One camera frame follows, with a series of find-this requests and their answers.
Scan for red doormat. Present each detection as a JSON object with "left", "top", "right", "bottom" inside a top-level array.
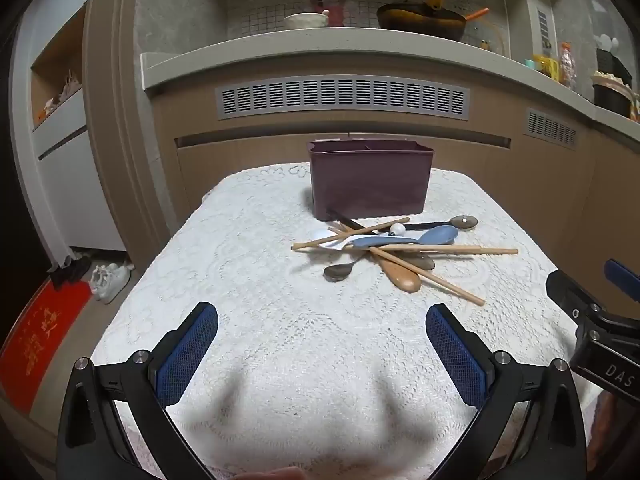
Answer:
[{"left": 0, "top": 277, "right": 94, "bottom": 415}]

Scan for small grey vent grille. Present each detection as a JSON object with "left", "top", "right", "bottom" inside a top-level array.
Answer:
[{"left": 523, "top": 107, "right": 579, "bottom": 149}]

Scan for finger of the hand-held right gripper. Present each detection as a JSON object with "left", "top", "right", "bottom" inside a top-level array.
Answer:
[
  {"left": 603, "top": 259, "right": 640, "bottom": 304},
  {"left": 545, "top": 270, "right": 608, "bottom": 332}
]

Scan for dark metal spoon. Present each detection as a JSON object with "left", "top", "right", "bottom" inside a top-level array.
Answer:
[{"left": 323, "top": 258, "right": 362, "bottom": 282}]

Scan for white sneakers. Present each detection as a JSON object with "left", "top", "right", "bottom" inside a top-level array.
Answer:
[{"left": 89, "top": 262, "right": 135, "bottom": 305}]

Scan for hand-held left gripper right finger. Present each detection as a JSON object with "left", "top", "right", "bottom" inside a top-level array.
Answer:
[{"left": 425, "top": 302, "right": 587, "bottom": 480}]

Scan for black frying pan orange handle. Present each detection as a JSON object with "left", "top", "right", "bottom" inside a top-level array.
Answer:
[{"left": 376, "top": 0, "right": 467, "bottom": 44}]

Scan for yellow box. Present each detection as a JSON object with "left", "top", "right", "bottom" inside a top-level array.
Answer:
[{"left": 532, "top": 54, "right": 561, "bottom": 82}]

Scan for blue spoon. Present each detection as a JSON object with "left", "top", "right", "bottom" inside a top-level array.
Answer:
[{"left": 348, "top": 225, "right": 459, "bottom": 251}]

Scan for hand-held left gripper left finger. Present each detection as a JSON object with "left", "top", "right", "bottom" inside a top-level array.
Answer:
[{"left": 56, "top": 301, "right": 219, "bottom": 480}]

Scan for white kitchen countertop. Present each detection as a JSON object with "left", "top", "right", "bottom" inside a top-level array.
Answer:
[{"left": 140, "top": 26, "right": 640, "bottom": 127}]

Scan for white lace tablecloth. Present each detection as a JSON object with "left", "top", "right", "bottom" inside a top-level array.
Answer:
[{"left": 90, "top": 161, "right": 608, "bottom": 480}]

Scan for white spoon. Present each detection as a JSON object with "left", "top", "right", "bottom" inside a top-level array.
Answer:
[{"left": 310, "top": 223, "right": 407, "bottom": 251}]

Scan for black box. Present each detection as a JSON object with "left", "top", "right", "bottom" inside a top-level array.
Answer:
[{"left": 595, "top": 34, "right": 634, "bottom": 86}]

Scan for clear plastic bottle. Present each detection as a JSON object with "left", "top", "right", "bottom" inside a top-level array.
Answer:
[{"left": 559, "top": 42, "right": 577, "bottom": 92}]

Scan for black shoes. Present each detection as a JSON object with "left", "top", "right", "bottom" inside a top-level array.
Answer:
[{"left": 47, "top": 254, "right": 92, "bottom": 289}]

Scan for white bowl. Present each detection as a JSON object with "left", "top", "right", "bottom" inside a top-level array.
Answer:
[{"left": 284, "top": 12, "right": 330, "bottom": 30}]

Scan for wooden spoon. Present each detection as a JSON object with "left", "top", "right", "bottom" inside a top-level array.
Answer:
[{"left": 369, "top": 247, "right": 422, "bottom": 292}]

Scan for white shelf cabinet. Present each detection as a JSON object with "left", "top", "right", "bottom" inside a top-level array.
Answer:
[{"left": 10, "top": 0, "right": 127, "bottom": 262}]

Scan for purple utensil holder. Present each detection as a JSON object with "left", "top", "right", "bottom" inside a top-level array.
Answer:
[{"left": 306, "top": 139, "right": 435, "bottom": 222}]

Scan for black pot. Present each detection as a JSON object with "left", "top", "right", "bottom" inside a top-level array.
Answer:
[{"left": 591, "top": 71, "right": 635, "bottom": 120}]

